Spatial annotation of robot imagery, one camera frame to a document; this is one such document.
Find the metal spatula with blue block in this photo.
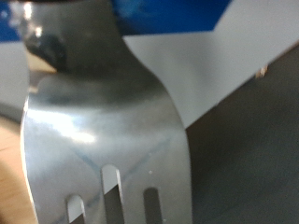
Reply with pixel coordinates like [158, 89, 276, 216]
[0, 0, 233, 224]

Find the dark grey backdrop panel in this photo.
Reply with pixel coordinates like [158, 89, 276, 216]
[186, 41, 299, 224]

